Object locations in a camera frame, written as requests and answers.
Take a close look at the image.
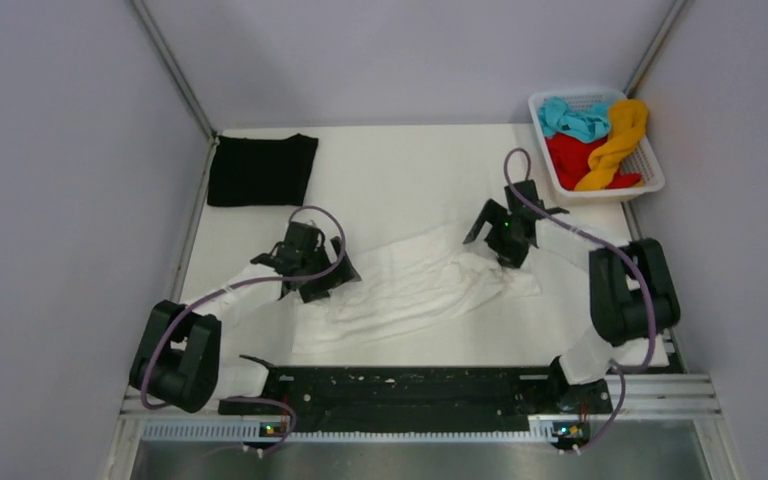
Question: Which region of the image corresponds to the yellow t shirt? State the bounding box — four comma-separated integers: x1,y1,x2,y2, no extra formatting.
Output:
574,99,648,192

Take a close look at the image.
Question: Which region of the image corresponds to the folded black t shirt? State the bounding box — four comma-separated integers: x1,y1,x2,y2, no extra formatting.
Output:
206,134,319,208

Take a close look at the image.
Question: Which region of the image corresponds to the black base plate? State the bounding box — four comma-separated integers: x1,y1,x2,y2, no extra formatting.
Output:
218,365,613,433

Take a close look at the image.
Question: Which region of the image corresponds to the white t shirt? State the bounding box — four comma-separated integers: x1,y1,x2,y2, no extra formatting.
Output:
293,222,541,355

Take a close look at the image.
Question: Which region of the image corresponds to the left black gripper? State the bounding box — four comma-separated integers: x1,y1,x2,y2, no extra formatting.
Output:
300,237,360,303

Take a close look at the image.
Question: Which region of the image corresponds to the white plastic basket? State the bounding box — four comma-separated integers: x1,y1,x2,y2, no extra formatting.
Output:
528,87,665,206

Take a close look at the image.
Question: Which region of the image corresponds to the right aluminium corner post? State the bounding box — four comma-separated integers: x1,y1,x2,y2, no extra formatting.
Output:
623,0,694,98

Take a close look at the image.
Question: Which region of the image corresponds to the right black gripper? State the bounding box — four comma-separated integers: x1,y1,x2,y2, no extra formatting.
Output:
465,199,531,270

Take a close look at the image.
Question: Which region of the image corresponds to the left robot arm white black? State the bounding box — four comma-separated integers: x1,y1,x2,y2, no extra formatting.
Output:
129,221,360,413

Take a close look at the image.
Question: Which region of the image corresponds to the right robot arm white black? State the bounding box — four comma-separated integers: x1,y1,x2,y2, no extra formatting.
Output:
464,180,680,412

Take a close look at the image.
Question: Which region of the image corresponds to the aluminium corner post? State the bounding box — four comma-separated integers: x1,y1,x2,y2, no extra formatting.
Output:
623,0,694,98
126,0,216,139

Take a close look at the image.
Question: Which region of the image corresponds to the red t shirt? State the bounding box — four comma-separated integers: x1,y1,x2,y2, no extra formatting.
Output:
545,133,644,191

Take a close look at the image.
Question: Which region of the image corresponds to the left aluminium corner post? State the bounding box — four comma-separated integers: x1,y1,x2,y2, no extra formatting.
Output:
126,0,216,139

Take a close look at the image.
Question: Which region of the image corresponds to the aluminium front rail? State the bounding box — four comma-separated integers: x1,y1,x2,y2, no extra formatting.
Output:
102,374,748,479

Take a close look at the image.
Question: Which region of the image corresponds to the cyan t shirt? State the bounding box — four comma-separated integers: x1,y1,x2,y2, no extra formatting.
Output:
537,97,612,144

